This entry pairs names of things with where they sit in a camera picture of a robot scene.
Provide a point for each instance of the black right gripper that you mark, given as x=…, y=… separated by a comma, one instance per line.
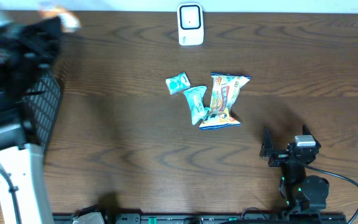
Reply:
x=283, y=155

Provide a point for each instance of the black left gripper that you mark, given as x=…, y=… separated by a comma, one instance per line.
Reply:
x=32, y=45

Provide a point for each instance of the orange small tissue pack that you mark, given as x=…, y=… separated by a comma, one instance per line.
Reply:
x=50, y=8

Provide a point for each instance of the large yellow snack bag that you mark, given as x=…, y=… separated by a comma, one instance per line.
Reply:
x=226, y=89

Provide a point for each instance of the teal long snack packet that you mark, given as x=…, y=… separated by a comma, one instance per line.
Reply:
x=194, y=97

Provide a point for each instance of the teal small tissue pack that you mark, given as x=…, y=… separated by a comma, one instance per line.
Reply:
x=177, y=83

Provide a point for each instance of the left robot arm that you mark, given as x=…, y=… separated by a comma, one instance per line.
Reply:
x=23, y=193

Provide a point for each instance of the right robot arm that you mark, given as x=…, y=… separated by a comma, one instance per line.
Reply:
x=305, y=195

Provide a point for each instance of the white barcode scanner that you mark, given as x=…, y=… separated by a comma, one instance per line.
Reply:
x=190, y=24

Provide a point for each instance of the grey plastic mesh basket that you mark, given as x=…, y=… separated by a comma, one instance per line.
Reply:
x=43, y=100

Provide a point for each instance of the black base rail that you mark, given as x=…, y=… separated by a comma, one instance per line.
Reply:
x=94, y=214

